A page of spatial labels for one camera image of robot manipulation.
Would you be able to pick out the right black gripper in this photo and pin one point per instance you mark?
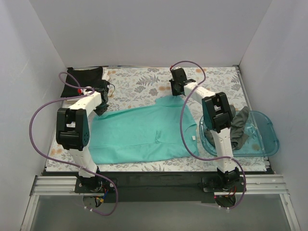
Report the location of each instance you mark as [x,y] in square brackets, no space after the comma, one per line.
[175,89]

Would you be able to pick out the folded white t shirt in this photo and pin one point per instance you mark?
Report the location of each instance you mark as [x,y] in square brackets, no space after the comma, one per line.
[70,81]

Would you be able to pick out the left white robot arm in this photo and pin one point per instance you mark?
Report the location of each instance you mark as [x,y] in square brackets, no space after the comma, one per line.
[73,132]

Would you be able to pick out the dark grey t shirt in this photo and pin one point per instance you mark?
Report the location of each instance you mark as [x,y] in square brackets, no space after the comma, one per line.
[237,134]

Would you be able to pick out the folded beige t shirt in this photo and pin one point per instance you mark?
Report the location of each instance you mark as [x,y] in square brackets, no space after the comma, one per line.
[71,101]

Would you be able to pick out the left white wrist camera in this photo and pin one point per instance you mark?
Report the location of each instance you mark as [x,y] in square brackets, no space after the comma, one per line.
[85,91]

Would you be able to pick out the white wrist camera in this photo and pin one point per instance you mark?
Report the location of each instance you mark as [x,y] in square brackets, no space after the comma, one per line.
[85,91]
[174,68]

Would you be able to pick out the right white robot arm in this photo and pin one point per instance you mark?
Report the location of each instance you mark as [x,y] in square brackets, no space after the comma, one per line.
[217,117]

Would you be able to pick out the floral table cloth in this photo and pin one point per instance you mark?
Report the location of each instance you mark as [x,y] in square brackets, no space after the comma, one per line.
[136,87]

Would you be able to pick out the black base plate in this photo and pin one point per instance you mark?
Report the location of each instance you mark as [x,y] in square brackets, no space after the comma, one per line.
[162,186]

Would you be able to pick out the folded black t shirt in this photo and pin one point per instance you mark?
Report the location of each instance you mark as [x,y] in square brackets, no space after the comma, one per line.
[86,78]

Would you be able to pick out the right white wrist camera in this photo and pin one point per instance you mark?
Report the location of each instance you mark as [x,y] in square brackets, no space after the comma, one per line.
[174,68]

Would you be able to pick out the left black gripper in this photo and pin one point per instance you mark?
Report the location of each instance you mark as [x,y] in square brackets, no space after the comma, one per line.
[101,108]

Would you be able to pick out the teal t shirt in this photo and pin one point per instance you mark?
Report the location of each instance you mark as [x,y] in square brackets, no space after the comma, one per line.
[143,134]

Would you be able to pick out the blue transparent plastic basket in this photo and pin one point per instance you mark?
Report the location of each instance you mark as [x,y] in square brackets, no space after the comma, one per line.
[262,141]

